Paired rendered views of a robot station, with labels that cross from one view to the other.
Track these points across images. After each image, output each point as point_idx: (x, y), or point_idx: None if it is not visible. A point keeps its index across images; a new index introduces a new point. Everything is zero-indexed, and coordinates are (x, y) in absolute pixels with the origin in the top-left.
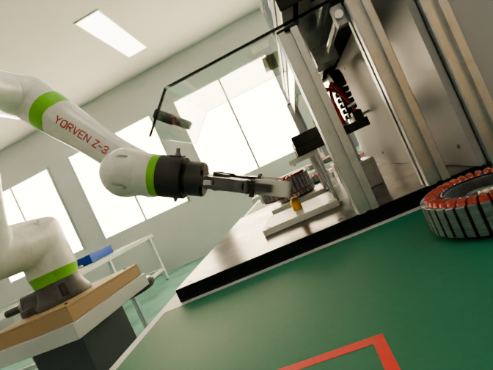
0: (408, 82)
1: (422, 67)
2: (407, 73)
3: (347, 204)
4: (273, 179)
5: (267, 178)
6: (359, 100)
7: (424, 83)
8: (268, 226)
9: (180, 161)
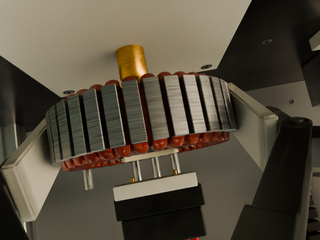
0: (88, 219)
1: (46, 233)
2: (83, 230)
3: (43, 92)
4: (244, 142)
5: (254, 156)
6: (316, 198)
7: (55, 216)
8: (3, 17)
9: None
